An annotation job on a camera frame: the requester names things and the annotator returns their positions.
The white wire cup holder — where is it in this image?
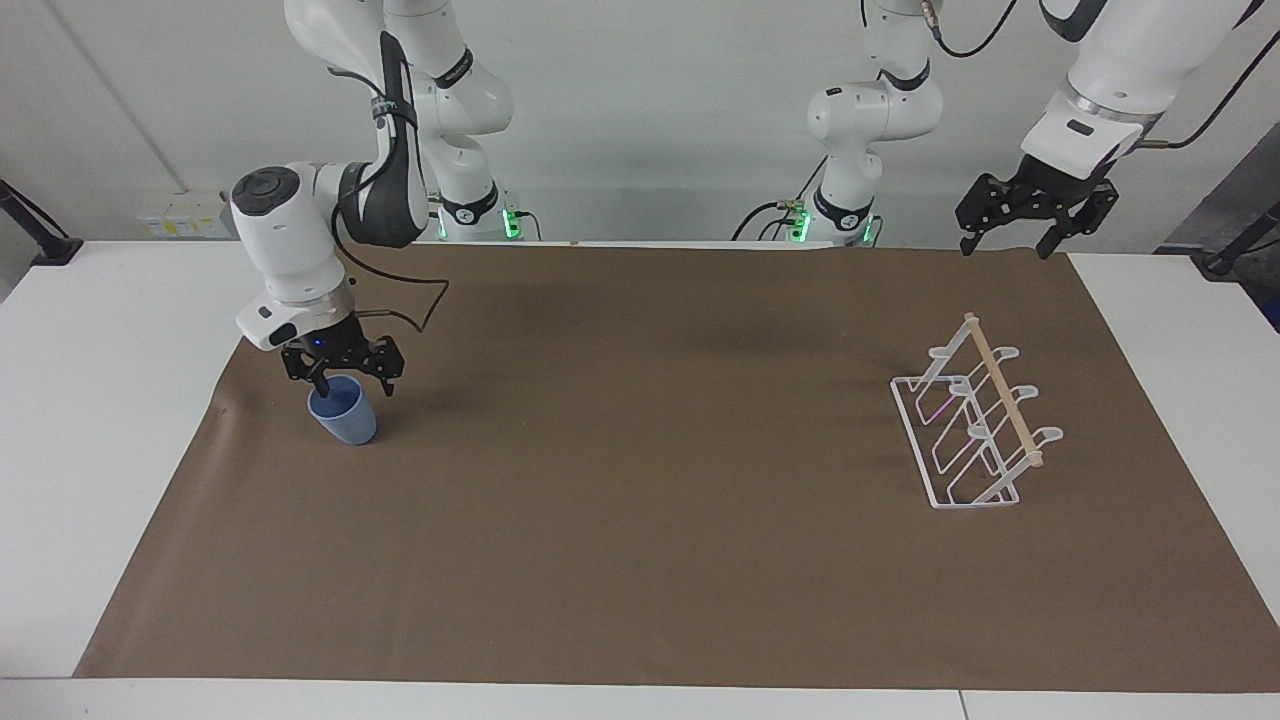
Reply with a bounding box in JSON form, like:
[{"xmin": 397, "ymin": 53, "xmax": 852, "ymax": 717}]
[{"xmin": 889, "ymin": 312, "xmax": 1066, "ymax": 511}]

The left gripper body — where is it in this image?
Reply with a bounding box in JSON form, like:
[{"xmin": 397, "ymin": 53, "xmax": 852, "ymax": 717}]
[{"xmin": 1014, "ymin": 153, "xmax": 1115, "ymax": 205}]

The blue cup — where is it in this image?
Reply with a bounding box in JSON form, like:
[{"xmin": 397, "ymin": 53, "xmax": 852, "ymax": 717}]
[{"xmin": 307, "ymin": 375, "xmax": 380, "ymax": 448}]

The white power strip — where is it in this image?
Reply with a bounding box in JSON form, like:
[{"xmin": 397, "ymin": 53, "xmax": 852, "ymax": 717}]
[{"xmin": 137, "ymin": 193, "xmax": 233, "ymax": 240}]

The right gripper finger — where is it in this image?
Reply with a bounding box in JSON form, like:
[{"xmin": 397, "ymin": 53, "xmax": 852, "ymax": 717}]
[
  {"xmin": 281, "ymin": 344, "xmax": 333, "ymax": 399},
  {"xmin": 352, "ymin": 337, "xmax": 407, "ymax": 399}
]

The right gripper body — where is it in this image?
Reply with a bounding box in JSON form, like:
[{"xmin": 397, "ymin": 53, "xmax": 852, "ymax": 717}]
[{"xmin": 296, "ymin": 312, "xmax": 373, "ymax": 369}]

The black stand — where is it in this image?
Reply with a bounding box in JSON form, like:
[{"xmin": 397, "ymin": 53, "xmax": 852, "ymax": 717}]
[
  {"xmin": 0, "ymin": 178, "xmax": 85, "ymax": 268},
  {"xmin": 1198, "ymin": 198, "xmax": 1280, "ymax": 279}
]

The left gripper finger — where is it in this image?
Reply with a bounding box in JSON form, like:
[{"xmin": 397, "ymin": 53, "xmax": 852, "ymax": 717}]
[
  {"xmin": 1036, "ymin": 182, "xmax": 1120, "ymax": 262},
  {"xmin": 954, "ymin": 172, "xmax": 1037, "ymax": 258}
]

